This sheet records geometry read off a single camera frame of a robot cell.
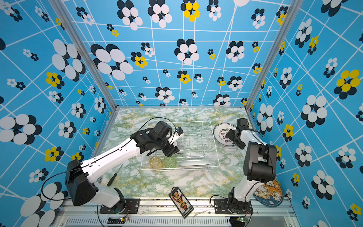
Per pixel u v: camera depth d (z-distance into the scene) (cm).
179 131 67
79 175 44
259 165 48
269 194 77
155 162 86
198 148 96
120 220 70
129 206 72
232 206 68
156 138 58
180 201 74
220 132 102
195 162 75
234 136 85
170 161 84
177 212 72
